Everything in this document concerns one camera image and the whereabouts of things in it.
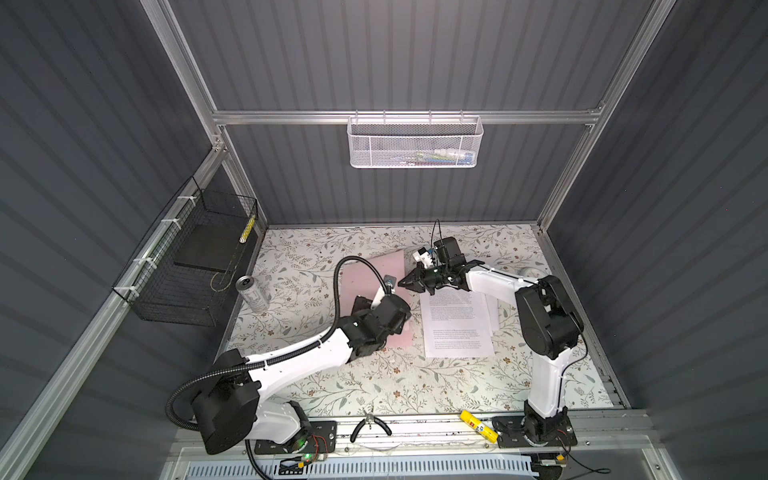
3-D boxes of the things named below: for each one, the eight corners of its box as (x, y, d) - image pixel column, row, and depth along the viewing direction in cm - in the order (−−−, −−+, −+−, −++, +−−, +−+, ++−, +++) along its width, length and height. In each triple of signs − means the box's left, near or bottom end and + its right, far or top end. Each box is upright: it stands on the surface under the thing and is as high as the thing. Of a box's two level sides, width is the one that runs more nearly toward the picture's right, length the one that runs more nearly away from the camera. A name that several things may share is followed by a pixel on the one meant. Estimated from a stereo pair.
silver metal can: (251, 314, 98) (232, 290, 86) (255, 300, 101) (238, 275, 90) (268, 314, 98) (251, 290, 86) (272, 300, 101) (257, 275, 90)
